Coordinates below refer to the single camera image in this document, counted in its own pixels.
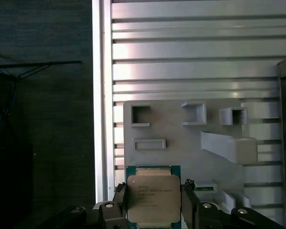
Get grey parts rack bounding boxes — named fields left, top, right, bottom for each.
left=123, top=99, right=259, bottom=217

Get silver CPU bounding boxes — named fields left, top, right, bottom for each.
left=125, top=165, right=182, bottom=229

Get black PC case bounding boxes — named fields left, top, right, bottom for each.
left=276, top=56, right=286, bottom=229

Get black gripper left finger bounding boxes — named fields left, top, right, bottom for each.
left=44, top=182, right=128, bottom=229

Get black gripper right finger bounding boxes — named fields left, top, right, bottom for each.
left=180, top=178, right=285, bottom=229

